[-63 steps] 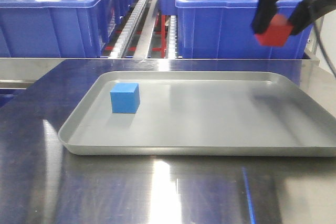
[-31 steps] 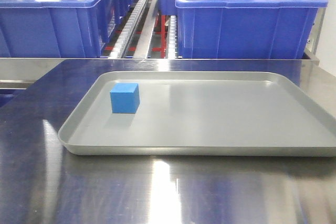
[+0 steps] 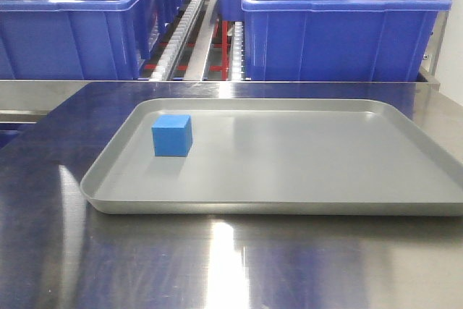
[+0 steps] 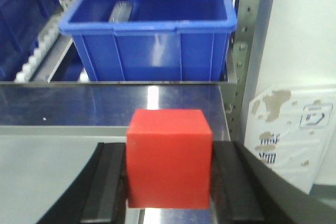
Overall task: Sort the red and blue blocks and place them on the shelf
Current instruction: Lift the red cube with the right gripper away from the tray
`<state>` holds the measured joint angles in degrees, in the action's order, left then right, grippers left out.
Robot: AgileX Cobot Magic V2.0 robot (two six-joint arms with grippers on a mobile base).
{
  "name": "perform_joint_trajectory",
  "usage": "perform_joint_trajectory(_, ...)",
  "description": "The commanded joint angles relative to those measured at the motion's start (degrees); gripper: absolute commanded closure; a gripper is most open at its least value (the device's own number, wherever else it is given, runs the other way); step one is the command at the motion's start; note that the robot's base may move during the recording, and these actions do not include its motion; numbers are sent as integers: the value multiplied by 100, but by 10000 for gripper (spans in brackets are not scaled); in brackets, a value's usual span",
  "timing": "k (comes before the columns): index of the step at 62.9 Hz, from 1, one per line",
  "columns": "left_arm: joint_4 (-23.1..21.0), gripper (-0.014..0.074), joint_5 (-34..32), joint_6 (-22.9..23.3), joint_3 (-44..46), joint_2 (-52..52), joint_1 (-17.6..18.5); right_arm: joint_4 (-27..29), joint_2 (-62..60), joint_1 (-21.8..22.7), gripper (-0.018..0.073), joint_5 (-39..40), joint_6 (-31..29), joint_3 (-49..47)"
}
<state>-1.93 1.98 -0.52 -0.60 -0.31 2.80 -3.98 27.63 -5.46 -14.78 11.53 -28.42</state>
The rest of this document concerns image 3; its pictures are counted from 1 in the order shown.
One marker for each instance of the blue cube block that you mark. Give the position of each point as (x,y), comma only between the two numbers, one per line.
(172,135)

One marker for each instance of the white roller track right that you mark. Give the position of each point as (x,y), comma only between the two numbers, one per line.
(237,53)

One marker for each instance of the white roller track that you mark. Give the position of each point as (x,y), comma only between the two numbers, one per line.
(237,53)
(168,62)

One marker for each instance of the white roller track left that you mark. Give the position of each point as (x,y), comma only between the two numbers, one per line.
(168,62)

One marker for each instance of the grey metal tray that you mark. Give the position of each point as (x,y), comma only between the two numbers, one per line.
(277,156)

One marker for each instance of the blue bin front right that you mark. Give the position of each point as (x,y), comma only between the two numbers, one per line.
(338,40)

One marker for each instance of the blue bin front left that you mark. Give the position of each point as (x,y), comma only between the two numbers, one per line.
(77,39)

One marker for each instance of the steel shelf divider rail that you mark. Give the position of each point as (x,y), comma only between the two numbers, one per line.
(198,66)

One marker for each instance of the red metal frame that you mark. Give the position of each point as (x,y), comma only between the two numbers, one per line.
(221,42)

